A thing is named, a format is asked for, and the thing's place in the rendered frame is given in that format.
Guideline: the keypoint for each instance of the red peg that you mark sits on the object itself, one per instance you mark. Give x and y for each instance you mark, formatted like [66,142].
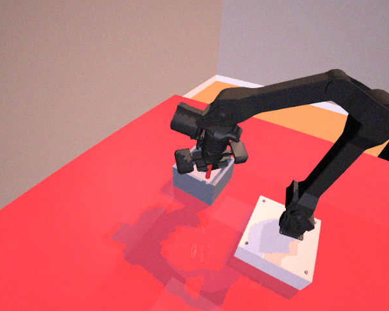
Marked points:
[208,173]

